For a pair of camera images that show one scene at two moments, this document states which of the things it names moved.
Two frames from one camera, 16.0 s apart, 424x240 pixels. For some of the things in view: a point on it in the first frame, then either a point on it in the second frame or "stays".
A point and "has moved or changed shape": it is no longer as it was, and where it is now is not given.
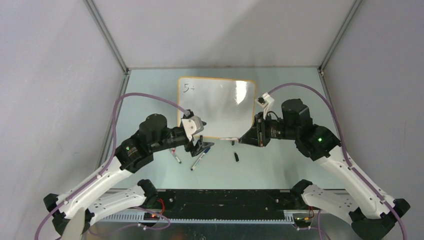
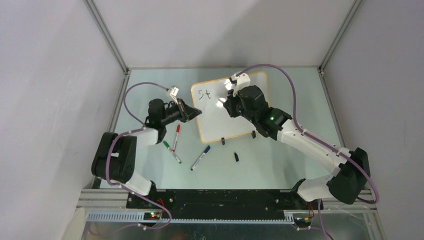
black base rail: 222,204 stays
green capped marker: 176,157 stays
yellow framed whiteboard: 225,107 has moved or changed shape
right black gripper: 257,135 to 230,103
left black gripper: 199,146 to 186,113
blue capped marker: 206,151 stays
